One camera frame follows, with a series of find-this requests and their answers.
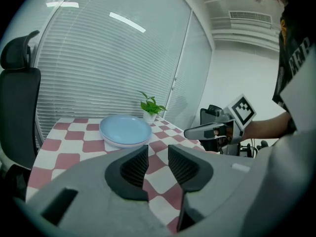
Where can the person's black printed shirt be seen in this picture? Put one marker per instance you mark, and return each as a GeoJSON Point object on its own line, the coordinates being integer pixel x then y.
{"type": "Point", "coordinates": [286, 58]}

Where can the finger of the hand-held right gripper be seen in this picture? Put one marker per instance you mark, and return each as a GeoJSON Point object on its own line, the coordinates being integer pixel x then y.
{"type": "Point", "coordinates": [197, 132]}

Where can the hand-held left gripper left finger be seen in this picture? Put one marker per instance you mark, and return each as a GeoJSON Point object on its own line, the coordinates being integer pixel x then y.
{"type": "Point", "coordinates": [130, 171]}

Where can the green potted plant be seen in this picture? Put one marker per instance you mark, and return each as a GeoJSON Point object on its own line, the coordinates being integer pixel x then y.
{"type": "Point", "coordinates": [149, 118]}

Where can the black mesh office chair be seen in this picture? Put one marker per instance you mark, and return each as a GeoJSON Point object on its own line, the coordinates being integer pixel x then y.
{"type": "Point", "coordinates": [204, 115]}

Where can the person's right forearm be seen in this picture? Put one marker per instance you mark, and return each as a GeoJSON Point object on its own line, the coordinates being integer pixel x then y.
{"type": "Point", "coordinates": [266, 127]}

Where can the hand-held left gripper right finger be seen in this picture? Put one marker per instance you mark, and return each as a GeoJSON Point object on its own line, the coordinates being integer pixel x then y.
{"type": "Point", "coordinates": [187, 169]}

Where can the big blue plate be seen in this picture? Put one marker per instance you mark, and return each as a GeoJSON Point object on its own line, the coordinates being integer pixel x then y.
{"type": "Point", "coordinates": [118, 146]}
{"type": "Point", "coordinates": [123, 130]}

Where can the ceiling air vent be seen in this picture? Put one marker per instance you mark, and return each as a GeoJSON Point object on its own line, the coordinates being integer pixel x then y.
{"type": "Point", "coordinates": [250, 17]}

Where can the pink checked tablecloth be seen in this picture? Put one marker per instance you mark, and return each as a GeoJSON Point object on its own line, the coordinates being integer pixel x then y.
{"type": "Point", "coordinates": [74, 154]}

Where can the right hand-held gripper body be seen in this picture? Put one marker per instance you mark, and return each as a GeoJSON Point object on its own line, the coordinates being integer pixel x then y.
{"type": "Point", "coordinates": [242, 112]}

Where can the white window blinds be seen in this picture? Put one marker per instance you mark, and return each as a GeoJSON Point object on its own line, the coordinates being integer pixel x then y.
{"type": "Point", "coordinates": [98, 70]}

